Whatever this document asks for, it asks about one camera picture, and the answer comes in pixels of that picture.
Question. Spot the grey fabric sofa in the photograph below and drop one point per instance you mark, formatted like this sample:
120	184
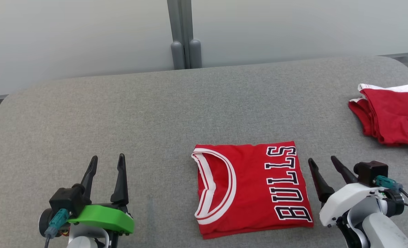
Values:
121	120

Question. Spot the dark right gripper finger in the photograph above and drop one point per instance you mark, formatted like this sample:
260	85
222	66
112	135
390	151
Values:
322	187
344	171

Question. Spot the red shorts with white stripe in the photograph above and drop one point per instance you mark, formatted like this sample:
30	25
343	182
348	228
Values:
393	117

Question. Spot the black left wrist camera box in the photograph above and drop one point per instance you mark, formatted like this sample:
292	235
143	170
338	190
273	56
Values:
66	199

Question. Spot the red Bulls jersey white sleeves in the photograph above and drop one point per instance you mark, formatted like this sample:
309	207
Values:
248	193

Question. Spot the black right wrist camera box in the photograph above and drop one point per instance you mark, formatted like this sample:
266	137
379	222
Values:
371	172

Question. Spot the grey double partition post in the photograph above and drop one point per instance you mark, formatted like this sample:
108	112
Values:
183	27

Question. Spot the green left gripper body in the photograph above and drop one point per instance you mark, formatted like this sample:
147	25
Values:
104	217

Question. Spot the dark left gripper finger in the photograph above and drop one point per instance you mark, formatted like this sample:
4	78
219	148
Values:
88	182
120	186

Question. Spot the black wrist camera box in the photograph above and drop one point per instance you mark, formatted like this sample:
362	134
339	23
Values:
371	172
66	199

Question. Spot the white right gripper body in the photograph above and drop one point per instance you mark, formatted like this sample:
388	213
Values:
348	201

